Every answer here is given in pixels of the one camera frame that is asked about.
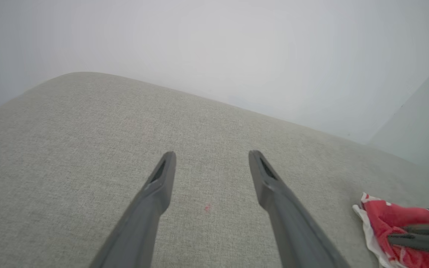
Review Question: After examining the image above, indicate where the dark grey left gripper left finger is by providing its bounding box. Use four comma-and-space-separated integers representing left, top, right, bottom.
89, 151, 177, 268

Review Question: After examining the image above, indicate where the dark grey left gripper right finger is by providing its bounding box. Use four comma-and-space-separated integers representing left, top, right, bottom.
248, 150, 351, 268

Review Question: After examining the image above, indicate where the red and white garment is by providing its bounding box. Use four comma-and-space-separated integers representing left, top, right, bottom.
352, 192, 429, 268

